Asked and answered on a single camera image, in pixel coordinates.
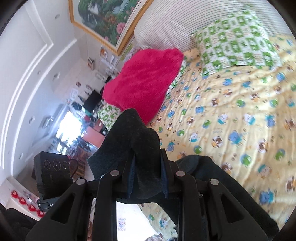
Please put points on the white striped headboard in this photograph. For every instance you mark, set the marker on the white striped headboard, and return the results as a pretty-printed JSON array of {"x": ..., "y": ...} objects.
[{"x": 169, "y": 24}]

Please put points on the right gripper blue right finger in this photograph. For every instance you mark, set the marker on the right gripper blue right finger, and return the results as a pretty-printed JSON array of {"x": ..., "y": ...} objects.
[{"x": 166, "y": 174}]

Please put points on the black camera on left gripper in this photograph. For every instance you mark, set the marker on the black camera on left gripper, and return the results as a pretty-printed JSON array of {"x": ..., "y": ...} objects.
[{"x": 52, "y": 174}]

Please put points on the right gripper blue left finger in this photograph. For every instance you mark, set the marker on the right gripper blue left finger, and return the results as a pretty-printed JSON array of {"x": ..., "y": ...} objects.
[{"x": 130, "y": 176}]

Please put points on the yellow cartoon bear quilt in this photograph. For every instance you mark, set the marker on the yellow cartoon bear quilt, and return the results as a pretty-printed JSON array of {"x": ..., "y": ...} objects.
[{"x": 243, "y": 118}]

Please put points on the green patterned white pillow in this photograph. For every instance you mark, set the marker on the green patterned white pillow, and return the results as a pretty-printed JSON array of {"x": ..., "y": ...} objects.
[{"x": 238, "y": 39}]

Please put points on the gold framed landscape painting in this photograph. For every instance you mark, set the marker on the gold framed landscape painting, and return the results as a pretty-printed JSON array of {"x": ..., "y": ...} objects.
[{"x": 110, "y": 22}]

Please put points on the red plush pillow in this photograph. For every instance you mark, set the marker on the red plush pillow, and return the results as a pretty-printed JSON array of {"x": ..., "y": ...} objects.
[{"x": 144, "y": 81}]

